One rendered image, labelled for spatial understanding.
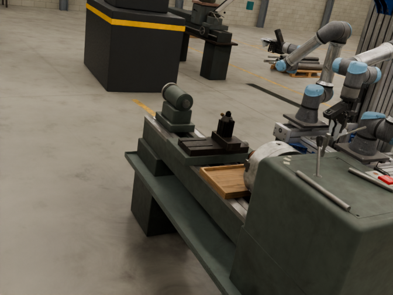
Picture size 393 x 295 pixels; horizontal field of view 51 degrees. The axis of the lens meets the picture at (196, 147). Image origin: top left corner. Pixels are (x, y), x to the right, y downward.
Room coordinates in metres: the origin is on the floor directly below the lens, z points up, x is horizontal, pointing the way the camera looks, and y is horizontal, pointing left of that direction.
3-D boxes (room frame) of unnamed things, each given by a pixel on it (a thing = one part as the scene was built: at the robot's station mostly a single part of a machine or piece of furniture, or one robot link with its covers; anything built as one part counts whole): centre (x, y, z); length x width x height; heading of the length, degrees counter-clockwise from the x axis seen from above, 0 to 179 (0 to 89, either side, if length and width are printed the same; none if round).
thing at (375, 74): (1.89, -0.70, 1.65); 0.11 x 0.11 x 0.08; 38
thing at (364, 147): (2.23, -0.94, 1.21); 0.15 x 0.15 x 0.10
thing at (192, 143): (2.44, -0.11, 0.95); 0.43 x 0.18 x 0.04; 121
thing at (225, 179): (2.14, -0.27, 0.89); 0.36 x 0.30 x 0.04; 121
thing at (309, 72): (10.64, -2.27, 0.07); 1.24 x 0.86 x 0.14; 124
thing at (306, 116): (2.66, -0.70, 1.21); 0.15 x 0.15 x 0.10
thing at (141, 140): (2.94, 0.18, 0.34); 0.44 x 0.40 x 0.68; 121
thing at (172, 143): (2.50, -0.10, 0.90); 0.53 x 0.30 x 0.06; 121
